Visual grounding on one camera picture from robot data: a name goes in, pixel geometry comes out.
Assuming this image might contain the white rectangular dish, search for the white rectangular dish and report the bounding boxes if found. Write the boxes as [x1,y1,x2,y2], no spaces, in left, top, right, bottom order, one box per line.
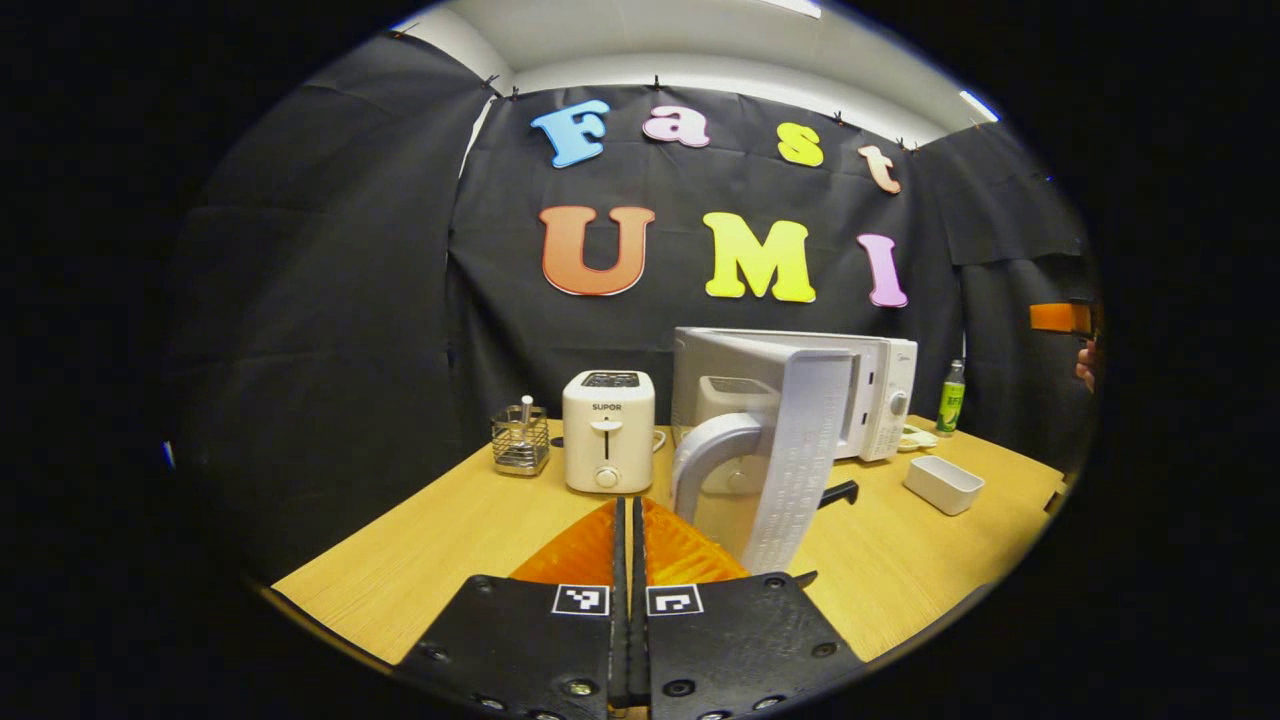
[903,455,986,517]

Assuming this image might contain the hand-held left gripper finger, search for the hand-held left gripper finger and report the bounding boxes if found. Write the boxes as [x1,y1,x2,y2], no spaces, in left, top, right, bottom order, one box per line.
[630,497,866,720]
[393,497,631,720]

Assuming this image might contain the white microwave oven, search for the white microwave oven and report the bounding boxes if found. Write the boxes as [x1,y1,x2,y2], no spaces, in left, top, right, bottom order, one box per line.
[670,327,919,576]

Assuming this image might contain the green drink bottle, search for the green drink bottle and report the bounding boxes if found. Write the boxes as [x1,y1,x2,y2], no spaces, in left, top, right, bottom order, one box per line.
[936,360,967,438]

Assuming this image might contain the metal wire utensil holder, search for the metal wire utensil holder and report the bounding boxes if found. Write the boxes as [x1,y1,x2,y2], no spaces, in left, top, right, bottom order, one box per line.
[490,395,552,477]

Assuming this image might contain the white toaster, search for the white toaster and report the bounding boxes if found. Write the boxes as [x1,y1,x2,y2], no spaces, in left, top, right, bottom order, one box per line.
[562,370,669,495]

